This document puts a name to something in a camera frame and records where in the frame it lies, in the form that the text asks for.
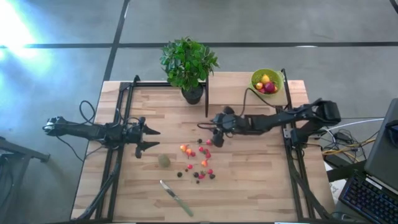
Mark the yellow plastic lemon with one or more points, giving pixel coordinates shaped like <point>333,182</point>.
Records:
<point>265,78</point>

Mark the large strawberry green leaves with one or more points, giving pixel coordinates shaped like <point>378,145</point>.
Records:
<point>201,175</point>
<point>262,91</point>

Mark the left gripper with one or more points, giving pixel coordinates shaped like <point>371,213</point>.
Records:
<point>132,135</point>

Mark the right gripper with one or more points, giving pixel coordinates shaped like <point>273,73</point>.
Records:
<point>234,123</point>

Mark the small red strawberry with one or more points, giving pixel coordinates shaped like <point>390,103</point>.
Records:
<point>210,171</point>

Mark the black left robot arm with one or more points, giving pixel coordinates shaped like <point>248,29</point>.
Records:
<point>81,130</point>

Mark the black box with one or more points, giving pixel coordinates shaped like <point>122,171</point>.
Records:
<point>332,161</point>

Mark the potted green plant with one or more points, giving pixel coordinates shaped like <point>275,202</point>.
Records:
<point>186,62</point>

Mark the brown green kiwi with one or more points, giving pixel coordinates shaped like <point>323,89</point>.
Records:
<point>163,160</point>

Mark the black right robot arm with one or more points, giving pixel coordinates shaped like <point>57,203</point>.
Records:
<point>280,119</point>

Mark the green plastic colander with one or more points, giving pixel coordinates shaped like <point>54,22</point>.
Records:
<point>273,74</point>

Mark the yellow orange peach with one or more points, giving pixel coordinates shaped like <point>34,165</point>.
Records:
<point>259,85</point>
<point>188,151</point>

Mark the red peach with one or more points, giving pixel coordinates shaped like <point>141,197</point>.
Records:
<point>275,88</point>

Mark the grey laptop backlit keyboard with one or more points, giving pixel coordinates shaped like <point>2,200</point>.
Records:
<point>382,149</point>

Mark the wooden shelf black metal legs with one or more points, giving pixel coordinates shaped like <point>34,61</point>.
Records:
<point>230,90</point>

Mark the white paper sheet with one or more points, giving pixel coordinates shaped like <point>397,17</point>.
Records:
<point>337,189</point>

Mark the black power adapter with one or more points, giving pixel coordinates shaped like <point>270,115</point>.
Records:
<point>342,136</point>

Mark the black metal stand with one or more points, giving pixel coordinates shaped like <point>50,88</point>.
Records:
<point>18,149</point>

